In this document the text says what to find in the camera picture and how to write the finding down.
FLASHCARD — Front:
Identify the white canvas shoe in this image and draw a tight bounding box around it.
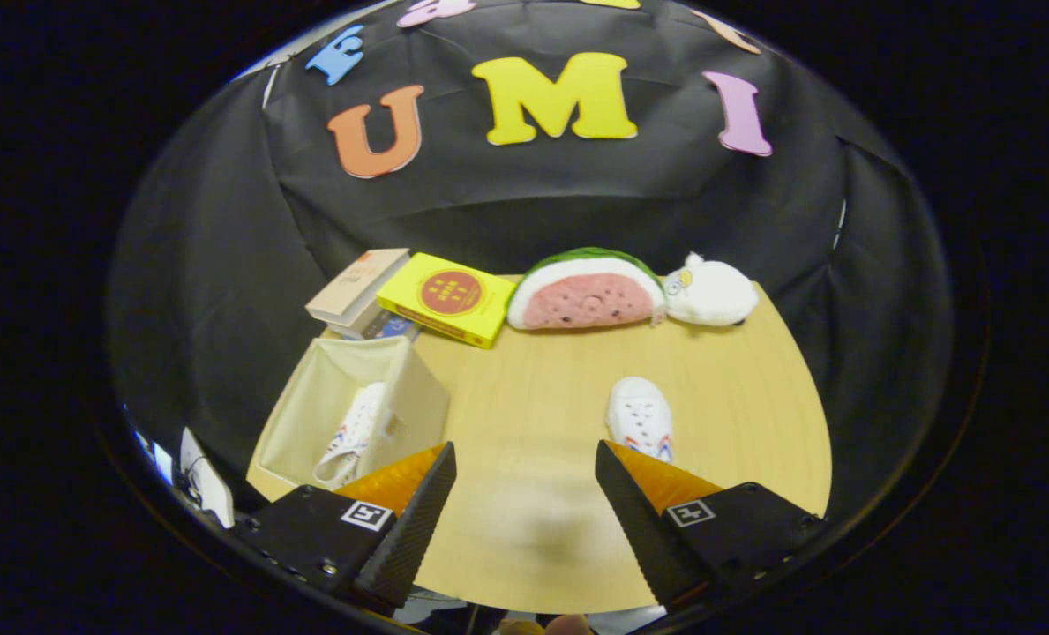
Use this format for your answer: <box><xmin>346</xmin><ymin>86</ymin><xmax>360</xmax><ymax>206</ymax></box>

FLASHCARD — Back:
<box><xmin>605</xmin><ymin>376</ymin><xmax>676</xmax><ymax>465</ymax></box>
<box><xmin>312</xmin><ymin>380</ymin><xmax>398</xmax><ymax>491</ymax></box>

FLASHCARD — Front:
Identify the cream cover book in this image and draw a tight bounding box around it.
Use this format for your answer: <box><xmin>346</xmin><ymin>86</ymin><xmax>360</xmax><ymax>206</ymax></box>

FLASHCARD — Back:
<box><xmin>304</xmin><ymin>247</ymin><xmax>413</xmax><ymax>328</ymax></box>

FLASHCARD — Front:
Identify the white paper sheet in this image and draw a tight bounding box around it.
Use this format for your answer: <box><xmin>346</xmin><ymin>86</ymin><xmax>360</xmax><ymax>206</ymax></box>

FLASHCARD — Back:
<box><xmin>178</xmin><ymin>427</ymin><xmax>236</xmax><ymax>530</ymax></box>

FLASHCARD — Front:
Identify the blue printed packet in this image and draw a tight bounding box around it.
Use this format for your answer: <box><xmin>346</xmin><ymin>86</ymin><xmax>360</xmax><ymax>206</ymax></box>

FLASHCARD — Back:
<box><xmin>134</xmin><ymin>430</ymin><xmax>175</xmax><ymax>488</ymax></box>

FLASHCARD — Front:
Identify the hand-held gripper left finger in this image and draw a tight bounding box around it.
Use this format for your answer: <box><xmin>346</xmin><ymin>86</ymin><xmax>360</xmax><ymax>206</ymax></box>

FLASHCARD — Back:
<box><xmin>233</xmin><ymin>441</ymin><xmax>459</xmax><ymax>616</ymax></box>

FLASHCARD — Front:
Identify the blue book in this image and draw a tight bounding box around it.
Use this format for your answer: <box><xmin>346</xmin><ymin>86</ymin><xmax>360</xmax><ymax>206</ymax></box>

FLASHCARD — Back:
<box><xmin>361</xmin><ymin>312</ymin><xmax>424</xmax><ymax>344</ymax></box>

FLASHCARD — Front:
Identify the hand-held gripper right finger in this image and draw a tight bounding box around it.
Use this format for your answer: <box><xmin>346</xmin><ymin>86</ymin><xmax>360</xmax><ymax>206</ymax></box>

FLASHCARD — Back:
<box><xmin>595</xmin><ymin>439</ymin><xmax>829</xmax><ymax>609</ymax></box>

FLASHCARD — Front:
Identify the white book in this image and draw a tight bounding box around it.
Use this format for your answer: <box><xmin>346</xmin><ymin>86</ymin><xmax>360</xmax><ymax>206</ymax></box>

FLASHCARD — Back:
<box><xmin>334</xmin><ymin>295</ymin><xmax>403</xmax><ymax>341</ymax></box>

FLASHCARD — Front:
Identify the white plush toy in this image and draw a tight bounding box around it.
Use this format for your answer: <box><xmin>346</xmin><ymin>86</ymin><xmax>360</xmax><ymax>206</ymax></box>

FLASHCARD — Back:
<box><xmin>662</xmin><ymin>251</ymin><xmax>761</xmax><ymax>329</ymax></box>

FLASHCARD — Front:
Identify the watermelon slice plush toy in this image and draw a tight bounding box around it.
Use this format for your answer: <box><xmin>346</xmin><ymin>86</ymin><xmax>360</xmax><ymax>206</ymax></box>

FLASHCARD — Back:
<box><xmin>506</xmin><ymin>246</ymin><xmax>669</xmax><ymax>332</ymax></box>

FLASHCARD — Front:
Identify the yellow book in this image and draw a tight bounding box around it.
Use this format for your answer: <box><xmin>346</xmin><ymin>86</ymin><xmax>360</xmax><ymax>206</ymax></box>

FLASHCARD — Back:
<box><xmin>375</xmin><ymin>251</ymin><xmax>519</xmax><ymax>351</ymax></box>

